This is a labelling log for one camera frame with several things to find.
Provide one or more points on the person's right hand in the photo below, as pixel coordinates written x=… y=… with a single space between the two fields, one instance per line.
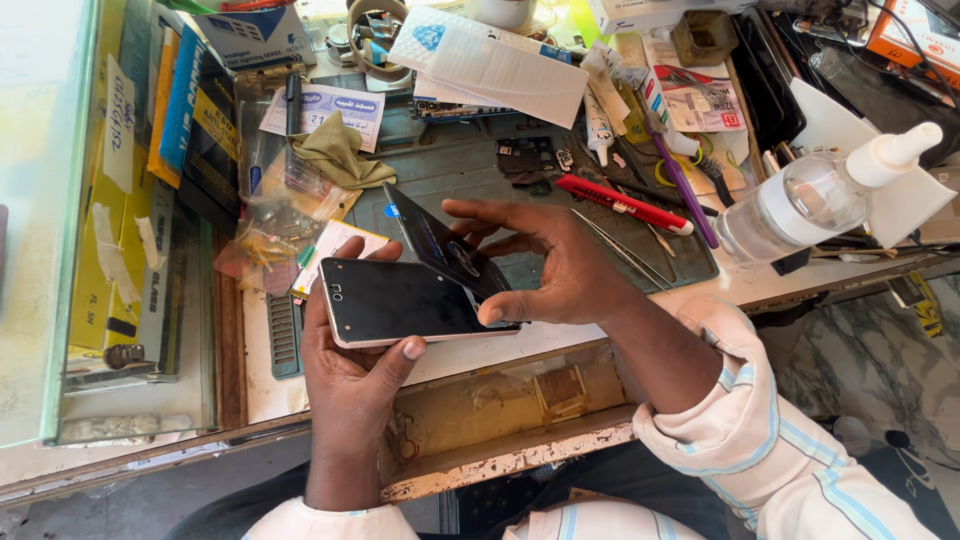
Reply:
x=570 y=270

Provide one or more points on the person's left hand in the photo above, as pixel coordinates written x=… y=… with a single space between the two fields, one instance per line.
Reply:
x=352 y=375

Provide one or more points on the black smartphone with pink frame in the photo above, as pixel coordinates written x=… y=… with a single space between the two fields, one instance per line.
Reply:
x=405 y=304

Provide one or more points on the dark glass screen panel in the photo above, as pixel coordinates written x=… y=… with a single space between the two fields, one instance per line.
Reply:
x=427 y=232

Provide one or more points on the metal tweezers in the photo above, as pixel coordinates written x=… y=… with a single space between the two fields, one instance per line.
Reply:
x=622 y=251

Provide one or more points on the grey ribbed plastic strip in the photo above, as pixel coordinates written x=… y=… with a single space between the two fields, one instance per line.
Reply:
x=285 y=337

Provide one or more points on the red utility knife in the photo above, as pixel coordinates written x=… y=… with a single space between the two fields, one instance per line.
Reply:
x=622 y=204

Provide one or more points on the white card packet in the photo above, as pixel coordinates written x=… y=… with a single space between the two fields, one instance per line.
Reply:
x=330 y=244

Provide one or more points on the worn wooden drawer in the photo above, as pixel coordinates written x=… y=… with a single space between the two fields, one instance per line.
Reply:
x=480 y=420

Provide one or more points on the purple toothbrush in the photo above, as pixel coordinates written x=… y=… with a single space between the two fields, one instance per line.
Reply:
x=679 y=184

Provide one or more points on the white glue tube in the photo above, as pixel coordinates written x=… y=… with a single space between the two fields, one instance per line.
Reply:
x=598 y=131

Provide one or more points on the grey-blue repair mat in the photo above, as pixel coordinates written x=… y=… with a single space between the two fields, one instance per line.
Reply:
x=457 y=165

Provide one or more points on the clear plastic bag of parts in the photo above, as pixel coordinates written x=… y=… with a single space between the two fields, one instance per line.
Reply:
x=281 y=225

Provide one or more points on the small black brush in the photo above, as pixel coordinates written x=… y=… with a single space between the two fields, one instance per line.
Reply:
x=714 y=180

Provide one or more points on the red and white packet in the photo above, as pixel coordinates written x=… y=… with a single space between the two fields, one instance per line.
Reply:
x=701 y=109

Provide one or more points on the white foam packet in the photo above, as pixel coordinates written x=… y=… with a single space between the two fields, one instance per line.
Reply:
x=495 y=67

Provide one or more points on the olive cleaning cloth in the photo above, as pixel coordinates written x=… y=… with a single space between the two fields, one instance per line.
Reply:
x=337 y=154

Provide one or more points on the clear spray bottle white nozzle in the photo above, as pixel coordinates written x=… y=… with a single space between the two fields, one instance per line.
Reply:
x=795 y=206

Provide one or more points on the white blue-striped shirt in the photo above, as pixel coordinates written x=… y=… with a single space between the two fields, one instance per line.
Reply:
x=750 y=450

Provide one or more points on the printed paper receipt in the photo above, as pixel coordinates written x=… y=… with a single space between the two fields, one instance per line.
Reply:
x=334 y=112

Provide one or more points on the white cup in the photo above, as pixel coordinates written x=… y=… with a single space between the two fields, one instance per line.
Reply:
x=499 y=11

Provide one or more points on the olive square container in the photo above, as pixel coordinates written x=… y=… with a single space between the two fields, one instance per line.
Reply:
x=705 y=37

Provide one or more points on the white cardboard box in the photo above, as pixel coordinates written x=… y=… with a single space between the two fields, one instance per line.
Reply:
x=652 y=13

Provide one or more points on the black plastic tray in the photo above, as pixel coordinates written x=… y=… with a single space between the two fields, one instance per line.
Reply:
x=765 y=82

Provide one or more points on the black packet with yellow label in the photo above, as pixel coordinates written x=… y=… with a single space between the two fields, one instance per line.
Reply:
x=214 y=142

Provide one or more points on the black pen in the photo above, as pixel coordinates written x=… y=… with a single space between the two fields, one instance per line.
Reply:
x=292 y=105

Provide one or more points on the glass display case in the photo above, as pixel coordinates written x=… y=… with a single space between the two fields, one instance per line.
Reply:
x=90 y=262

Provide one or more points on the beige tape roll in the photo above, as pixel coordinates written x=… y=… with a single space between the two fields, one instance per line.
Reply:
x=360 y=45

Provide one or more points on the orange flat packet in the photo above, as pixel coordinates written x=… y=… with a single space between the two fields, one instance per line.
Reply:
x=163 y=112

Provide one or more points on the blue flat packet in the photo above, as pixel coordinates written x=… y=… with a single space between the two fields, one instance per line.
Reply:
x=181 y=97

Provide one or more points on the white and blue device box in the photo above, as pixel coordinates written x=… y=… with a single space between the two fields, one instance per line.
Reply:
x=255 y=37

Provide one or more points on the white paper sheet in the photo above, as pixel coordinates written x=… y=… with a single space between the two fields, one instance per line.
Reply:
x=915 y=202

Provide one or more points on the yellow and black tool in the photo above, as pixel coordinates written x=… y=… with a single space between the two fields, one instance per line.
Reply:
x=922 y=304

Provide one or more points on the orange cardboard box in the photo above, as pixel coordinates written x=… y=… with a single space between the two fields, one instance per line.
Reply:
x=919 y=37

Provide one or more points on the black phone frame part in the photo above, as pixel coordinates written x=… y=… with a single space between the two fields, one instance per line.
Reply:
x=525 y=156

